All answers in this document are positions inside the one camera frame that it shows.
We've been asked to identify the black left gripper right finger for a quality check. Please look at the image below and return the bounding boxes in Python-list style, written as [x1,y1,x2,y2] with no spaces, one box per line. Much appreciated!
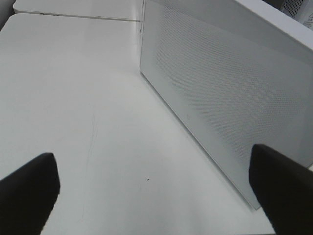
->
[248,144,313,235]

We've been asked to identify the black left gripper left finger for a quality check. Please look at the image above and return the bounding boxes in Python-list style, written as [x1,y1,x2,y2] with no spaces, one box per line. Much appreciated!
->
[0,153,60,235]

